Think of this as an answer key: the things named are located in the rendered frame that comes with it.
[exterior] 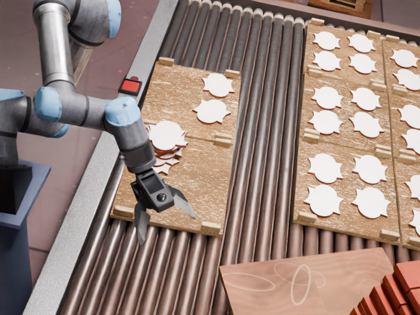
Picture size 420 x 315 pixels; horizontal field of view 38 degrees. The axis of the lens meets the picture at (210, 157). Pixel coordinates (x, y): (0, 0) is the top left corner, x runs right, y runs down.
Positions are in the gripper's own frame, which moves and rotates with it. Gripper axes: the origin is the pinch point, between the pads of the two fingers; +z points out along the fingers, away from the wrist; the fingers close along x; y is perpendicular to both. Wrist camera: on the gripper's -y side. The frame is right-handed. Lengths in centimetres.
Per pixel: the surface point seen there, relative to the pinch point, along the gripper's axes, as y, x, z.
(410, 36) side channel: 99, -162, 19
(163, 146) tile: 50, -18, -1
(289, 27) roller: 117, -110, -2
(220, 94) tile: 79, -54, 0
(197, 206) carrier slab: 35.7, -18.4, 15.9
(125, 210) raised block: 36.4, 2.8, 6.8
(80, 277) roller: 24.0, 23.2, 13.1
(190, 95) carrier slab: 82, -43, -3
